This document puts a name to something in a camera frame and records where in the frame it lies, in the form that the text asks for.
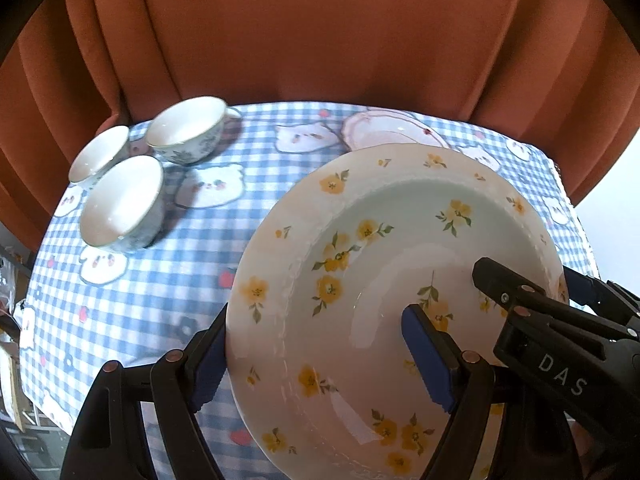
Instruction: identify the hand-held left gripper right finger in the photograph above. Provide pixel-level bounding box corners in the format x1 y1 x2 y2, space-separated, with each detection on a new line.
401 304 583 480

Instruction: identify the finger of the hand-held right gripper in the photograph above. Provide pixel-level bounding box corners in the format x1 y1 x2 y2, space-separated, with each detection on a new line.
472 257 628 341
565 267 640 333

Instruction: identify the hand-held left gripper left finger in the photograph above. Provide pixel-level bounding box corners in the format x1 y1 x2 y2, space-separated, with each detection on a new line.
60 304 230 480

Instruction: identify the white plate with yellow flowers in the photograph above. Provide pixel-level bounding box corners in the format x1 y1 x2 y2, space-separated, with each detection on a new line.
225 142 571 480

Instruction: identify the white plate with pink rim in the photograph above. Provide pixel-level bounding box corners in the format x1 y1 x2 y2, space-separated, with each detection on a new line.
341 108 451 153

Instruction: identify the white bowl blue floral pattern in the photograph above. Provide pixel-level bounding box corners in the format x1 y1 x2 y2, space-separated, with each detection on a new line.
68 125 132 190
80 155 165 254
146 96 242 166

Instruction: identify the blue checked bear tablecloth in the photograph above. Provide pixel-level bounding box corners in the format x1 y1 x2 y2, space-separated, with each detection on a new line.
12 101 603 480

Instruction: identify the cluttered storage rack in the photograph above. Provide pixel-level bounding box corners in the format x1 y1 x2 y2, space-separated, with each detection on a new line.
0 240 31 441

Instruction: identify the orange curtain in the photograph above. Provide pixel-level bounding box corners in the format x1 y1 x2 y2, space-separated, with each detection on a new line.
0 0 640 253

